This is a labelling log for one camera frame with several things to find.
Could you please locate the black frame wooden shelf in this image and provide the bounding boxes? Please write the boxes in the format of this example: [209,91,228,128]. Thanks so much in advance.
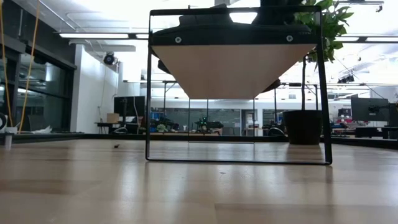
[145,5,333,166]

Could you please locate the blue storage bins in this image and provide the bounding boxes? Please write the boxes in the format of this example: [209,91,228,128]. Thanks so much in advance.
[150,111,164,124]

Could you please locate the black monitor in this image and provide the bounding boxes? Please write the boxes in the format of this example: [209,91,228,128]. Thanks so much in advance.
[350,97,390,122]
[113,95,146,118]

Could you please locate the cardboard box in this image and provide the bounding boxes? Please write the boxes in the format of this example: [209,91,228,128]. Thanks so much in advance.
[106,112,121,124]

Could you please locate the potted green plant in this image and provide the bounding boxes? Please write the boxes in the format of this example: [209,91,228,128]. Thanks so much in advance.
[282,0,355,146]

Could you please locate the ceiling light strip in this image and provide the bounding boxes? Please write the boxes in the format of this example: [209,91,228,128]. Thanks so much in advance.
[334,36,398,44]
[58,32,149,40]

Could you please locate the white crumpled paper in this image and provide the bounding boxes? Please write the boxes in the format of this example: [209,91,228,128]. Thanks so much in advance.
[29,125,53,135]

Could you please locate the ceiling mounted black camera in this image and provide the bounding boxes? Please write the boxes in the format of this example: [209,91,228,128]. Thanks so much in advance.
[103,52,118,67]

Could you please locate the black aluminium rig frame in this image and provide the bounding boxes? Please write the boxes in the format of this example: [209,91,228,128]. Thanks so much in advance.
[12,132,398,149]

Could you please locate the yellow cable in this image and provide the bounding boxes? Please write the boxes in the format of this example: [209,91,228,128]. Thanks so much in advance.
[18,0,41,134]
[0,0,12,119]

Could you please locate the white cylinder post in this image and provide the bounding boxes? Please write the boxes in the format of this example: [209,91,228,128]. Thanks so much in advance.
[2,126,18,149]

